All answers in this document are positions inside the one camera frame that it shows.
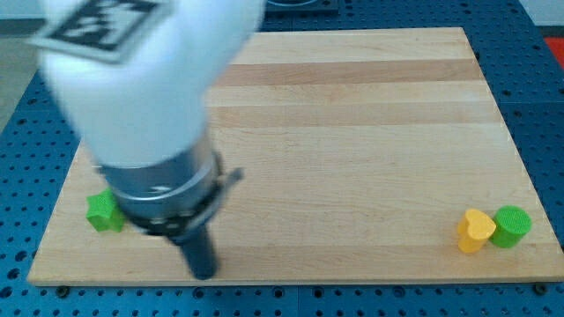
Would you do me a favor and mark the grey metal wrist flange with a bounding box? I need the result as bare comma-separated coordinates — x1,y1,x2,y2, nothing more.
100,132,243,237

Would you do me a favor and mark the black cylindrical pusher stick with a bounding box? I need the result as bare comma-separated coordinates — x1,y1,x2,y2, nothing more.
170,225,219,280

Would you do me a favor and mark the green star block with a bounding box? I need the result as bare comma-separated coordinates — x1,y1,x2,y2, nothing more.
85,188,125,232

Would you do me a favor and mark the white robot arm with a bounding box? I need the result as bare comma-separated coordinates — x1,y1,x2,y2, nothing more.
33,0,266,280

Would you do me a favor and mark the black white fiducial tag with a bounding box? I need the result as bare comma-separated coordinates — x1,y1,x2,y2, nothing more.
29,0,173,64

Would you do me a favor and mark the wooden board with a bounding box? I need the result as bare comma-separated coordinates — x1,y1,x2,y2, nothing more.
26,26,564,287

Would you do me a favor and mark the yellow heart block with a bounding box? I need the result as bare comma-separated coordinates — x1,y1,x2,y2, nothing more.
456,209,497,254

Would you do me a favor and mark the green cylinder block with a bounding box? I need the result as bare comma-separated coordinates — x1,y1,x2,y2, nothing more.
490,205,532,248

